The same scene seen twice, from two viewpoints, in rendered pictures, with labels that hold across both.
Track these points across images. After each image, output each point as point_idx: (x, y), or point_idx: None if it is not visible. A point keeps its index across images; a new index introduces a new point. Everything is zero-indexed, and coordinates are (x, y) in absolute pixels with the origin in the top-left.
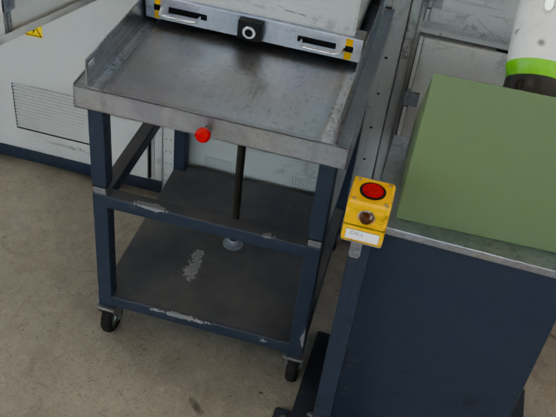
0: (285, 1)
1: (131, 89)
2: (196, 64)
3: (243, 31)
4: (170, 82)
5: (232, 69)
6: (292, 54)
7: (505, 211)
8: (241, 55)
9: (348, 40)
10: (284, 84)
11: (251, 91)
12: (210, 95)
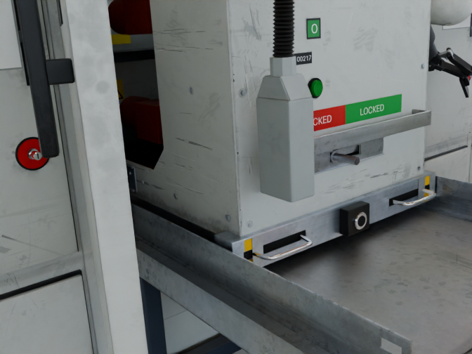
0: (371, 166)
1: (430, 350)
2: (375, 282)
3: (357, 222)
4: (418, 311)
5: (400, 263)
6: (382, 226)
7: None
8: (369, 251)
9: (425, 178)
10: (453, 244)
11: (463, 265)
12: (468, 292)
